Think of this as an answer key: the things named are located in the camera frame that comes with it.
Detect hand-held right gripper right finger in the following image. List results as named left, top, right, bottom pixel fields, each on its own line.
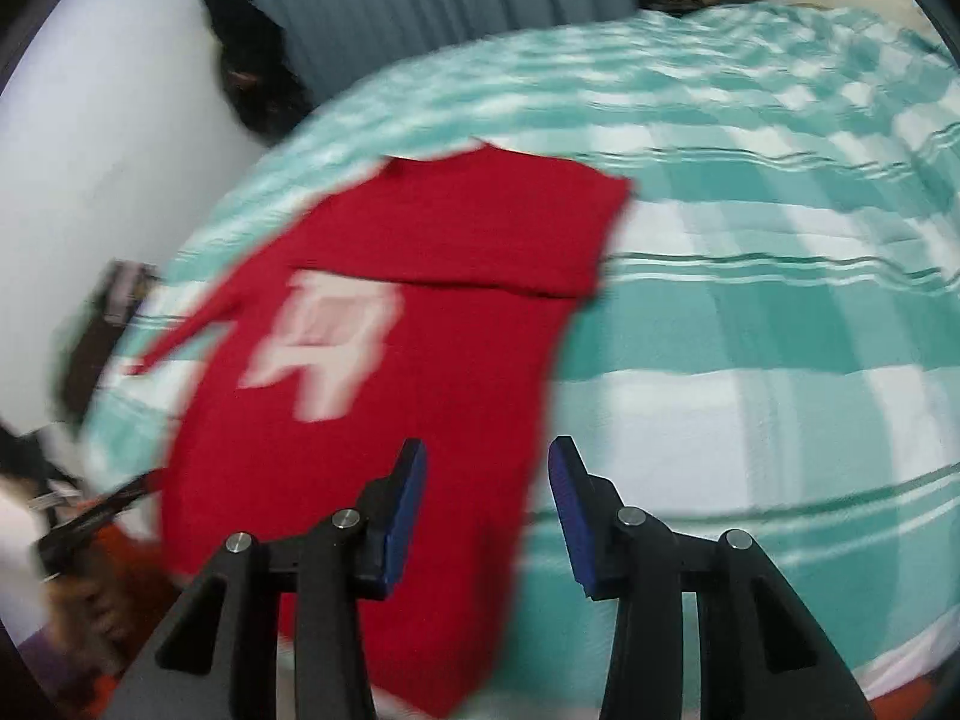
left=547, top=435, right=878, bottom=720

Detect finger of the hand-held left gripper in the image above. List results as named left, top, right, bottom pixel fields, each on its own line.
left=34, top=469, right=166, bottom=578

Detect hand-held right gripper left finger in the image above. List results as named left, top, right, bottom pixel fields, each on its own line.
left=105, top=437, right=428, bottom=720

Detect red sweater with white animal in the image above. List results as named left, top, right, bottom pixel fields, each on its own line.
left=124, top=144, right=638, bottom=717

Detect black hanging clothes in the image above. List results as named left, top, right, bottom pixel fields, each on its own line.
left=199, top=0, right=316, bottom=147

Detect person's left hand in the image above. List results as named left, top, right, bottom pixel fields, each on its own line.
left=45, top=570, right=143, bottom=683

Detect person's orange pants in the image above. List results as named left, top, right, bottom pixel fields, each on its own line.
left=90, top=521, right=188, bottom=720

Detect dark brown cabinet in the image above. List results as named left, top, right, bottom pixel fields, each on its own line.
left=56, top=259, right=162, bottom=428

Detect bed with green plaid cover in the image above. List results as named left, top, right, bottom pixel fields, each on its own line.
left=79, top=0, right=960, bottom=706

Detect blue-grey curtain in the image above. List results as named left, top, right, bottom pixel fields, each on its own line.
left=206, top=0, right=638, bottom=102

